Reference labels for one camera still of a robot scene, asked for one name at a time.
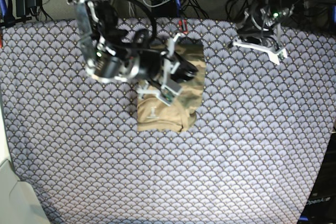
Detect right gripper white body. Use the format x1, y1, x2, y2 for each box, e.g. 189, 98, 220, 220
137, 33, 198, 106

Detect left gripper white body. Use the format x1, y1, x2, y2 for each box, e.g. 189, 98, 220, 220
228, 23, 288, 65

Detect camouflage T-shirt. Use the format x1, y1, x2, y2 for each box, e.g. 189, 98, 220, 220
137, 44, 206, 133

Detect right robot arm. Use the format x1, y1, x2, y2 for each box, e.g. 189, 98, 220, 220
67, 0, 198, 106

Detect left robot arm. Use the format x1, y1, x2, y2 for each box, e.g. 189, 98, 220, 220
229, 0, 299, 65

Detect red table clamp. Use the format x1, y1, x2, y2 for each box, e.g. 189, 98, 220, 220
178, 18, 188, 34

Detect purple fan-pattern tablecloth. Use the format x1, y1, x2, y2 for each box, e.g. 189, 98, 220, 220
1, 19, 335, 223

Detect black OpenArm box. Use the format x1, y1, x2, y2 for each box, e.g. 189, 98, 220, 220
298, 133, 335, 223

